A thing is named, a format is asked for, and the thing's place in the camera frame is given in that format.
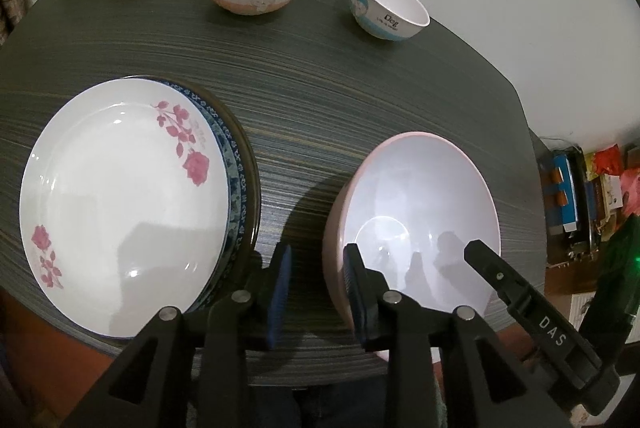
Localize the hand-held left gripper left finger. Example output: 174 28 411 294
65 243 293 428

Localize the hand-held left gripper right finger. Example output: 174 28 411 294
342 243 571 428

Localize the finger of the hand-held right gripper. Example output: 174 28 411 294
464 240 538 306

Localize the large blue floral plate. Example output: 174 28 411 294
130 74 261 315

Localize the white plate with pink flowers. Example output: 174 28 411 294
19 78 232 340

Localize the white bowl with blue print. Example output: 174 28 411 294
349 0 431 42

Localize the wooden side shelf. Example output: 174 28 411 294
530 133 640 293

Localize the white box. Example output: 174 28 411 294
597 175 626 211

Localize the red packet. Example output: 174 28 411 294
582 147 626 181

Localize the pink packet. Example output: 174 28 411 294
619 168 640 209

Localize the patterned curtain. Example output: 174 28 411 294
0 0 28 48

